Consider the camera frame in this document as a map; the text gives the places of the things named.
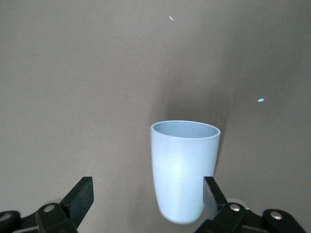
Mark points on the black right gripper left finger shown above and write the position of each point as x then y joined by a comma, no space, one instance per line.
77,201

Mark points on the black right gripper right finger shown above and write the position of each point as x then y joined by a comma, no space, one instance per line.
218,201

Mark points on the light blue plastic cup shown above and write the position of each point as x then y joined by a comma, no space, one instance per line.
182,170

